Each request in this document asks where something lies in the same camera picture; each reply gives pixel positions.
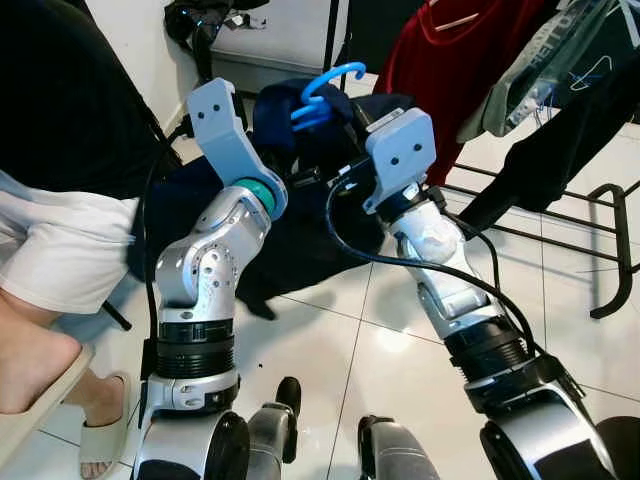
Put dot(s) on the blue plastic hanger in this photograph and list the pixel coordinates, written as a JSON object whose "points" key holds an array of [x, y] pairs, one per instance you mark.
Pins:
{"points": [[312, 112]]}

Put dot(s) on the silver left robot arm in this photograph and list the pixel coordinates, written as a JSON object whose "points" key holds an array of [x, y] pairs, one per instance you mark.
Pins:
{"points": [[200, 270]]}

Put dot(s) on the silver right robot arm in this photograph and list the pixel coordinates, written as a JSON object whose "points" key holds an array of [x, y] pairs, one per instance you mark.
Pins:
{"points": [[470, 300]]}

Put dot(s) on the pink hanger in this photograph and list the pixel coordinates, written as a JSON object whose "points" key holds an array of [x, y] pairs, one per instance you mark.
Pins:
{"points": [[458, 20]]}

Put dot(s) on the black metal clothes rack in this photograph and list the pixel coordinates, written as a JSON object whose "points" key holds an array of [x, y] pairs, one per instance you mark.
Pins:
{"points": [[620, 250]]}

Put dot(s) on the black hanging garment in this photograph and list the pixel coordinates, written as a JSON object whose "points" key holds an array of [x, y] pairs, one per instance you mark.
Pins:
{"points": [[560, 150]]}

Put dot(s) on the grey printed shirt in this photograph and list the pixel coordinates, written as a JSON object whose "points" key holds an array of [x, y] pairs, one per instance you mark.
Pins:
{"points": [[540, 80]]}

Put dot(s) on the red hanging garment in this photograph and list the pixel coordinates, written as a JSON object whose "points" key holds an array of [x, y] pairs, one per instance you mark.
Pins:
{"points": [[450, 80]]}

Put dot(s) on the grey robot right leg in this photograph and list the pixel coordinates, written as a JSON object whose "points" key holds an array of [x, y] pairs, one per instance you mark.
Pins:
{"points": [[400, 455]]}

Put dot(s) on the grey robot leg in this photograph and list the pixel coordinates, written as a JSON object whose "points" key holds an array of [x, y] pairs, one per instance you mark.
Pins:
{"points": [[400, 455], [270, 440]]}

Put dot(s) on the grey padded ottoman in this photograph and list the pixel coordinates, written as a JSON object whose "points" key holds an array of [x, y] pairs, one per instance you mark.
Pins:
{"points": [[290, 40]]}

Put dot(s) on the grey robot left leg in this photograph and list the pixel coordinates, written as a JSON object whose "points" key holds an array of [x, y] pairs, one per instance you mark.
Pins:
{"points": [[270, 440]]}

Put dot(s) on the crumpled black clothing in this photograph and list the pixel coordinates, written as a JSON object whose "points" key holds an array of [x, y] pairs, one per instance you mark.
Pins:
{"points": [[200, 25]]}

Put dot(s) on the person in white shorts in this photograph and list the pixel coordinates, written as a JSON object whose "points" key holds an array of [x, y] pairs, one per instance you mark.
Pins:
{"points": [[60, 240]]}

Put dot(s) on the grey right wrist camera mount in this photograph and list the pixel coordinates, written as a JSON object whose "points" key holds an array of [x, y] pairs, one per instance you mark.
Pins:
{"points": [[402, 155]]}

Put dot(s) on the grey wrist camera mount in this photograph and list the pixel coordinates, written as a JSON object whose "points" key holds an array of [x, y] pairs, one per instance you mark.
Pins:
{"points": [[402, 155], [225, 135]]}

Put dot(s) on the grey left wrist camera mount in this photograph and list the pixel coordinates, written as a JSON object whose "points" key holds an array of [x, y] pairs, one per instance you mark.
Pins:
{"points": [[225, 135]]}

